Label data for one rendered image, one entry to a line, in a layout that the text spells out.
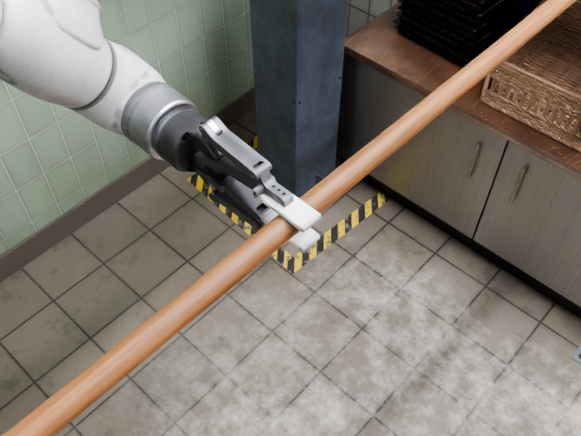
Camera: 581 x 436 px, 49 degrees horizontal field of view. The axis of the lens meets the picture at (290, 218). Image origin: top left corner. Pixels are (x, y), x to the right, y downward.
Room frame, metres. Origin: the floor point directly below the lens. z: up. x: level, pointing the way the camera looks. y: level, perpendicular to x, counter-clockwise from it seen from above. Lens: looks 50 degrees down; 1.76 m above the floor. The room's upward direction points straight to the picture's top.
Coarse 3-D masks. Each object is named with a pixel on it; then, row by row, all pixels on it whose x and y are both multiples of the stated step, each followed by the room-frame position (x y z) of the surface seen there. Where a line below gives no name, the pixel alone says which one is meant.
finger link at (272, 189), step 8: (256, 168) 0.50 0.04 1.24; (264, 168) 0.50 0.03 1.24; (264, 176) 0.49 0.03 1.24; (264, 184) 0.49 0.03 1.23; (272, 184) 0.49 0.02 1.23; (264, 192) 0.49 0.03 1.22; (272, 192) 0.48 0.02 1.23; (280, 192) 0.48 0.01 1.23; (288, 192) 0.48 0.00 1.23; (280, 200) 0.47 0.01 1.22; (288, 200) 0.47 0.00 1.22
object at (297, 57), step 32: (256, 0) 1.61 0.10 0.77; (288, 0) 1.51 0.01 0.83; (320, 0) 1.54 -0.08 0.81; (256, 32) 1.61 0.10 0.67; (288, 32) 1.51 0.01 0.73; (320, 32) 1.55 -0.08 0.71; (256, 64) 1.62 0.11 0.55; (288, 64) 1.51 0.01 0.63; (320, 64) 1.55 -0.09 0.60; (256, 96) 1.62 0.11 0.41; (288, 96) 1.51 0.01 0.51; (320, 96) 1.55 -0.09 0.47; (288, 128) 1.51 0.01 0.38; (320, 128) 1.56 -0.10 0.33; (288, 160) 1.51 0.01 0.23; (320, 160) 1.56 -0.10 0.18; (352, 224) 1.42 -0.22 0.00; (288, 256) 1.28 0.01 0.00
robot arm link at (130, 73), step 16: (112, 48) 0.67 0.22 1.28; (112, 64) 0.64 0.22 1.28; (128, 64) 0.66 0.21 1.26; (144, 64) 0.69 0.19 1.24; (112, 80) 0.63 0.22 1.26; (128, 80) 0.65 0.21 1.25; (144, 80) 0.66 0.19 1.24; (160, 80) 0.67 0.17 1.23; (112, 96) 0.62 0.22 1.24; (128, 96) 0.63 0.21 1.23; (80, 112) 0.62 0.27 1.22; (96, 112) 0.62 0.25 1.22; (112, 112) 0.62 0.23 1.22; (112, 128) 0.63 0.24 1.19
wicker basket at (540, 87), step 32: (544, 0) 1.57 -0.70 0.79; (544, 32) 1.63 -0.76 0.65; (576, 32) 1.65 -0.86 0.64; (512, 64) 1.37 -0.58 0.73; (544, 64) 1.56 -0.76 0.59; (576, 64) 1.56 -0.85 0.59; (480, 96) 1.40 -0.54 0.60; (512, 96) 1.41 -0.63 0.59; (544, 96) 1.29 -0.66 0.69; (576, 96) 1.24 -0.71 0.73; (544, 128) 1.27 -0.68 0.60; (576, 128) 1.22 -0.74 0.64
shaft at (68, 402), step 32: (576, 0) 0.93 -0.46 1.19; (512, 32) 0.81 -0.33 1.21; (480, 64) 0.74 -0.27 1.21; (448, 96) 0.67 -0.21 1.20; (416, 128) 0.61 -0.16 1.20; (352, 160) 0.55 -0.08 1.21; (384, 160) 0.56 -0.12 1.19; (320, 192) 0.49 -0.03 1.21; (288, 224) 0.45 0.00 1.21; (256, 256) 0.41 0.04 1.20; (192, 288) 0.36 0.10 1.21; (224, 288) 0.37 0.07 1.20; (160, 320) 0.32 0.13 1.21; (192, 320) 0.34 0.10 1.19; (128, 352) 0.29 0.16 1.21; (96, 384) 0.26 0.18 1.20; (32, 416) 0.23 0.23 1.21; (64, 416) 0.23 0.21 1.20
